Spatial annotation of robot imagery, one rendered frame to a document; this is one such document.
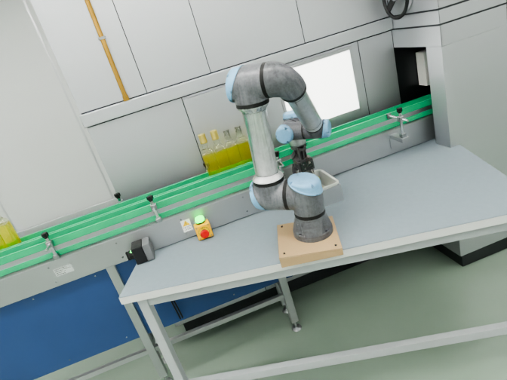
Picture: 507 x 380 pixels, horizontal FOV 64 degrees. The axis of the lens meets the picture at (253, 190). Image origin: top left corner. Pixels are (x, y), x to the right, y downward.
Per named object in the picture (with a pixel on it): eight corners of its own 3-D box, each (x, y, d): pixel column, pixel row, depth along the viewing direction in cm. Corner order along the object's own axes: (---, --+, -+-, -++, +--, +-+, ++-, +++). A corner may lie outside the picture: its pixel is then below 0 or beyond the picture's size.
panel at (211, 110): (360, 108, 221) (348, 45, 208) (363, 109, 218) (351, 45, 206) (204, 163, 209) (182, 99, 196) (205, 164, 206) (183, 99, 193)
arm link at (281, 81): (298, 48, 124) (333, 119, 167) (265, 53, 128) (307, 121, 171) (295, 81, 121) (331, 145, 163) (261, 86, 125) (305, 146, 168)
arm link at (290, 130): (299, 125, 160) (305, 117, 169) (272, 127, 164) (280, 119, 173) (301, 144, 163) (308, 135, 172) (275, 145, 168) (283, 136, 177)
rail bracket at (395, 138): (397, 145, 212) (391, 103, 203) (416, 152, 196) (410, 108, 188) (388, 148, 211) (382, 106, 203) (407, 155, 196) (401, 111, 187)
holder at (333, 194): (319, 182, 205) (316, 167, 202) (343, 199, 180) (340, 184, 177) (288, 193, 203) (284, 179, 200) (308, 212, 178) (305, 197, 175)
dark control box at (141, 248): (155, 251, 185) (148, 235, 181) (155, 259, 177) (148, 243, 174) (137, 258, 183) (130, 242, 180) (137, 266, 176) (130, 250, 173)
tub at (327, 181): (324, 183, 200) (320, 167, 197) (344, 198, 180) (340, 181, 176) (291, 195, 198) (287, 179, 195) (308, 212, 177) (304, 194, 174)
